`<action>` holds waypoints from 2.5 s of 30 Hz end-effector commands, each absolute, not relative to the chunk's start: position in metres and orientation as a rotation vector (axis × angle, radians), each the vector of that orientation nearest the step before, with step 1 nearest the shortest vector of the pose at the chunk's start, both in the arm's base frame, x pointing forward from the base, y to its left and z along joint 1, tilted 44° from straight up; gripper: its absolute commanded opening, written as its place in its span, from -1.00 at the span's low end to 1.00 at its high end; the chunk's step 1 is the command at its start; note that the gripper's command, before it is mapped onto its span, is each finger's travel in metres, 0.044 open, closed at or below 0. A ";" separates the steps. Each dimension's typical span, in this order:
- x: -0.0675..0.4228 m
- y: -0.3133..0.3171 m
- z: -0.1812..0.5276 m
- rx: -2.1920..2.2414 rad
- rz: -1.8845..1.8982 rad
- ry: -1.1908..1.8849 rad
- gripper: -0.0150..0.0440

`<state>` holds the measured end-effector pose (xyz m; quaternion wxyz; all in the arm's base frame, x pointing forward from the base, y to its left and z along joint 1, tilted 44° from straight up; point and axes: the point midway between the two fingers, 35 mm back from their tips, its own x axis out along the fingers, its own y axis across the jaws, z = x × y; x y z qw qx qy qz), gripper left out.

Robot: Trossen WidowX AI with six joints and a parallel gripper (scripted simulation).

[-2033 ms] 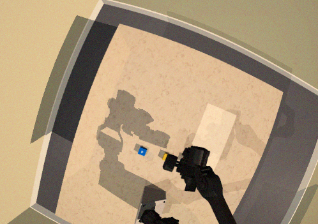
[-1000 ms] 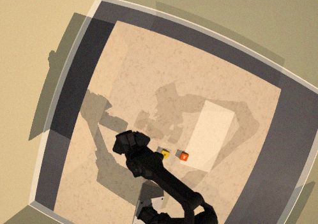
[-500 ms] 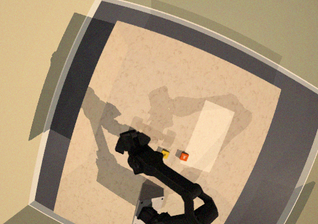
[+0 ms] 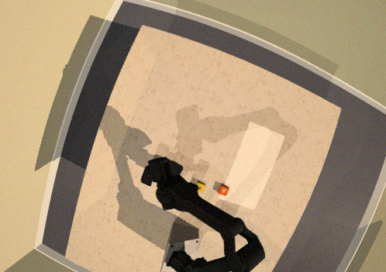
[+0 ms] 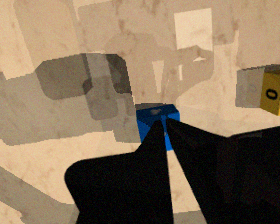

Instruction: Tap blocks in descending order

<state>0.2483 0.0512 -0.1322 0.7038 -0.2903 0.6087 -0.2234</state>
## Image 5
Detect yellow block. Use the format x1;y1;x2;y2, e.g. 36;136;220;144
259;70;280;116

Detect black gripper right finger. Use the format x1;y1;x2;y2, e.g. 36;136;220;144
166;118;280;224

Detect blue block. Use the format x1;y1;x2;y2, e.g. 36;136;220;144
136;104;180;151

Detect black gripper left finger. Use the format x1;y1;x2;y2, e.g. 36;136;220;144
63;120;174;223

